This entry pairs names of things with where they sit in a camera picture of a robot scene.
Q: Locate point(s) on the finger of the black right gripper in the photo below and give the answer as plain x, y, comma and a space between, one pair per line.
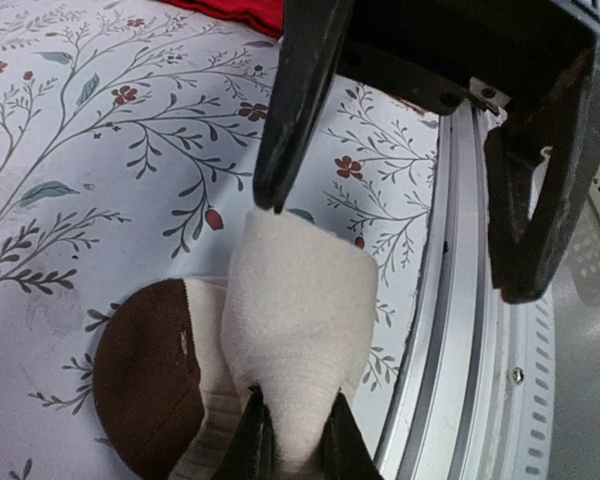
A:
540, 163
310, 50

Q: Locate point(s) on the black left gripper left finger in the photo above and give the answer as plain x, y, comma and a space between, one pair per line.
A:
251, 454

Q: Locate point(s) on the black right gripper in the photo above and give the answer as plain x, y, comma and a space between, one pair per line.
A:
428, 52

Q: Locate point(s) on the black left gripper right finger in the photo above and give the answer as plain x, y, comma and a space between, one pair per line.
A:
344, 453

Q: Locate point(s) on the cream brown block sock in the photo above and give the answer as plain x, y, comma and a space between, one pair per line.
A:
294, 316

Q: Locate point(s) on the red beige face sock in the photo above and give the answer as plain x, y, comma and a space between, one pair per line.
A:
264, 16

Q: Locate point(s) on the floral patterned table mat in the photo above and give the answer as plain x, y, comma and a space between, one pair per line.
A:
128, 136

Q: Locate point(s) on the aluminium front rail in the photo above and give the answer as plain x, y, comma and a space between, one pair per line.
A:
472, 379

